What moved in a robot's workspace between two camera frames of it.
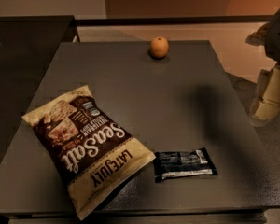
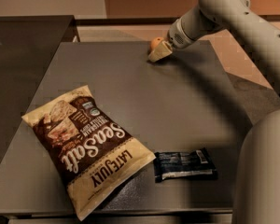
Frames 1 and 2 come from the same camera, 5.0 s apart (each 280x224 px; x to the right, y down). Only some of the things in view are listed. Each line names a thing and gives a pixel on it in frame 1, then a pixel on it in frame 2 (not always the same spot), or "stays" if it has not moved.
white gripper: (278, 37) → (179, 36)
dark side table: (21, 49) stays
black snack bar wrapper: (180, 164) stays
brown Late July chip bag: (94, 157) stays
